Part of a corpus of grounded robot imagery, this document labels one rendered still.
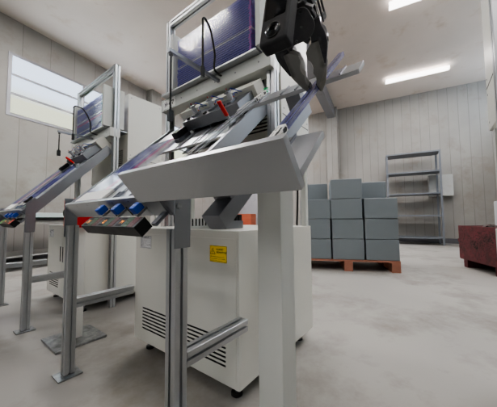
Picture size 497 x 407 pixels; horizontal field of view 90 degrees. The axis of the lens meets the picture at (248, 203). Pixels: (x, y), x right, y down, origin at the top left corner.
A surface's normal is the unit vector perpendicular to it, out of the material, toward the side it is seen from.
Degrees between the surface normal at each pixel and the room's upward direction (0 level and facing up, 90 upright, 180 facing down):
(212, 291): 90
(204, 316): 90
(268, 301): 90
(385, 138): 90
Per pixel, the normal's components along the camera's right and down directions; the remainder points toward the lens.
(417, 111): -0.47, -0.05
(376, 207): -0.26, -0.05
